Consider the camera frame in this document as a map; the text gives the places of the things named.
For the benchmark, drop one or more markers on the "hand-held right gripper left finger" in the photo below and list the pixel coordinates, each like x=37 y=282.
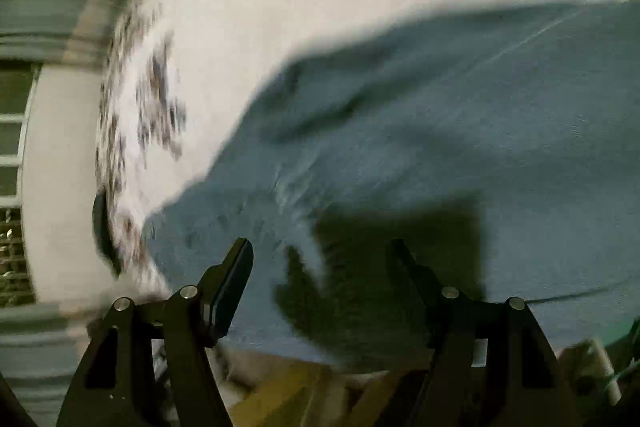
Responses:
x=234 y=279

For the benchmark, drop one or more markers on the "blue denim pants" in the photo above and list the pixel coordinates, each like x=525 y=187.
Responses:
x=450 y=132

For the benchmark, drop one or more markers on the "white patterned bed sheet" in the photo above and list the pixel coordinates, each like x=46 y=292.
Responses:
x=260 y=32

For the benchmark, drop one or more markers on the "window with white frame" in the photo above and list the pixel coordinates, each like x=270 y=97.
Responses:
x=12 y=147

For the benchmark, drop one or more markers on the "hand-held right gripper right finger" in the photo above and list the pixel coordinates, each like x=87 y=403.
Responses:
x=406 y=264

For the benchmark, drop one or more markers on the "grey curtain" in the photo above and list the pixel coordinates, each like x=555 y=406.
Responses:
x=45 y=12

